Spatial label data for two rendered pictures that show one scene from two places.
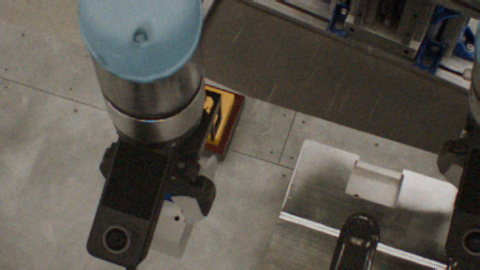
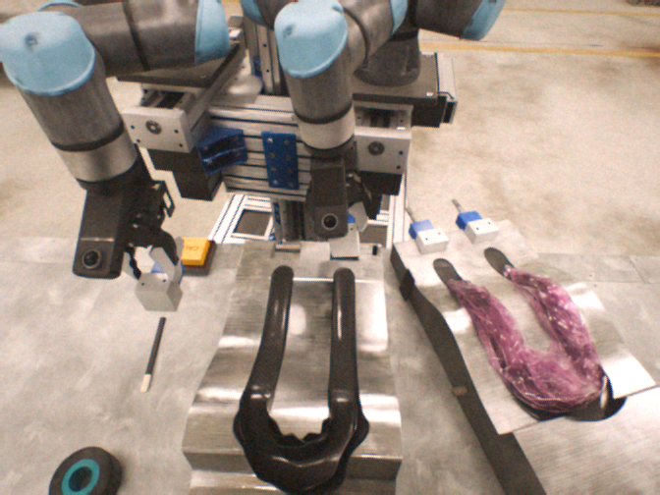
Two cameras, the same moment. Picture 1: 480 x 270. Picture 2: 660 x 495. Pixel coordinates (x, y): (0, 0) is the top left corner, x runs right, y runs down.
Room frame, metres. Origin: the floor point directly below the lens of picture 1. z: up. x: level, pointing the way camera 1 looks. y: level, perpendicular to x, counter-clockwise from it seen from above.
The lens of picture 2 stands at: (-0.12, -0.09, 1.43)
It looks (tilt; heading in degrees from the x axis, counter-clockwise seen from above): 48 degrees down; 346
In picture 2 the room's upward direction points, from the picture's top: straight up
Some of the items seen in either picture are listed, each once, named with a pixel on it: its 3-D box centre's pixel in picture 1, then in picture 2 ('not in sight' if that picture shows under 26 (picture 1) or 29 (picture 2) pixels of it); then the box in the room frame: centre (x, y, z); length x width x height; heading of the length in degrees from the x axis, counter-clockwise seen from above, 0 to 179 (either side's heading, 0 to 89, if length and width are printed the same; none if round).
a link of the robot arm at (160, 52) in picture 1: (143, 30); (63, 82); (0.31, 0.07, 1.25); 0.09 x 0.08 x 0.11; 7
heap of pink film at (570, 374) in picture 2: not in sight; (528, 322); (0.10, -0.48, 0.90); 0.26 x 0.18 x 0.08; 0
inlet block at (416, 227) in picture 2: not in sight; (419, 229); (0.37, -0.42, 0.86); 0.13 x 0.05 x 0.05; 0
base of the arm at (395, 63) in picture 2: not in sight; (389, 48); (0.70, -0.44, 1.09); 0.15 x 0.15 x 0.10
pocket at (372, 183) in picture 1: (373, 187); (287, 255); (0.35, -0.14, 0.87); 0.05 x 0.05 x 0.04; 73
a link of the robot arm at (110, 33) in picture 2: not in sight; (83, 44); (0.41, 0.06, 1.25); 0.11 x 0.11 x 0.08; 7
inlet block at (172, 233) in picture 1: (179, 183); (169, 268); (0.33, 0.06, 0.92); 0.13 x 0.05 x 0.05; 163
